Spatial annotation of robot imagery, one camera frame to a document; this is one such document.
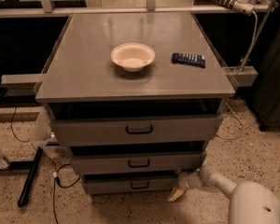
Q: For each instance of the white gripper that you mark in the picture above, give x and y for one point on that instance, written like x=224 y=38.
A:
x=188 y=183

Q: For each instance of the grey bottom drawer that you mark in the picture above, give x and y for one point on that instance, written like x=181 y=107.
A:
x=129 y=182

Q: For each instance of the grey drawer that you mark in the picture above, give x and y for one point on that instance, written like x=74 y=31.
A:
x=141 y=130
x=132 y=163
x=129 y=182

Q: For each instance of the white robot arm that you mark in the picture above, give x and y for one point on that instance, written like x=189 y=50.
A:
x=250 y=202

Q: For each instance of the grey top drawer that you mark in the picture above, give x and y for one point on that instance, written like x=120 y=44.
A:
x=141 y=130

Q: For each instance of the grey middle drawer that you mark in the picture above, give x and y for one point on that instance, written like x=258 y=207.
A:
x=132 y=163

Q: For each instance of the grey drawer cabinet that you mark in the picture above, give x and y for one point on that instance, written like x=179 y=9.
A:
x=83 y=83

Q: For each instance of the dark blue snack packet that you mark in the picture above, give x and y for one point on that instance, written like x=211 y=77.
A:
x=189 y=59

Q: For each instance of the dark cabinet at right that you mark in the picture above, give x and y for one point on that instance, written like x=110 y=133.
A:
x=264 y=95

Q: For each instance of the black bar on floor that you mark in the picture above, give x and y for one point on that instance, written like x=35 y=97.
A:
x=23 y=200

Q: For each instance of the white emergency stop button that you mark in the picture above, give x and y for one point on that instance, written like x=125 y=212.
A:
x=243 y=6

